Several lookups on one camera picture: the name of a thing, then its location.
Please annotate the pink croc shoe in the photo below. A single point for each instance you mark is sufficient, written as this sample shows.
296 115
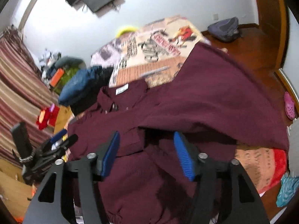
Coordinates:
289 106

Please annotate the striped red gold curtain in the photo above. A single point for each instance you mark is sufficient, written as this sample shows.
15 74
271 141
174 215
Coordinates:
23 94

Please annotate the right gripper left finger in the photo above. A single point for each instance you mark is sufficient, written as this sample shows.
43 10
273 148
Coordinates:
54 200

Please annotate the orange box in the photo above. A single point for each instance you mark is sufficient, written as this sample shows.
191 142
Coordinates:
56 77

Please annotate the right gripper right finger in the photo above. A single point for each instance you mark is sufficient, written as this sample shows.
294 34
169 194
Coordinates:
239 201

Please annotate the printed newspaper bedspread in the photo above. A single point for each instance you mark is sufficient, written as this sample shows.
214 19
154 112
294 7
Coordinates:
156 52

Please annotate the yellow curved foam tube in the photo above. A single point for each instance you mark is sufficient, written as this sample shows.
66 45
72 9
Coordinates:
125 30

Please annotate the folded blue jeans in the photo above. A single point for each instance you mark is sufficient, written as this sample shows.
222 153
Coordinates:
79 85

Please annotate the red plush flower toy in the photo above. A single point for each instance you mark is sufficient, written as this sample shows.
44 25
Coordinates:
47 117

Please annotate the wooden wardrobe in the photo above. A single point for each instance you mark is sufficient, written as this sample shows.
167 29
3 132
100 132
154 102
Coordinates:
273 19

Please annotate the clutter pile of papers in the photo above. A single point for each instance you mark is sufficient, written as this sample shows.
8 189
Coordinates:
47 63

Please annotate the grey green pillow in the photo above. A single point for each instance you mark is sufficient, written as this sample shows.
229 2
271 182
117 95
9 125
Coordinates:
68 61

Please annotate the green camouflage storage box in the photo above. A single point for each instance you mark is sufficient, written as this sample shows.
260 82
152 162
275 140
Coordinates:
68 74

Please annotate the folded black garment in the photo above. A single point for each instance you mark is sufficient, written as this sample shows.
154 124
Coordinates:
91 96

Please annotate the grey backpack on floor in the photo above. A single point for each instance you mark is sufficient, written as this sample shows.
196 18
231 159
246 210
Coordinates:
226 30

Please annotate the maroon button shirt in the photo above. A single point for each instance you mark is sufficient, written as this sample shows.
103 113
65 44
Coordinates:
213 100

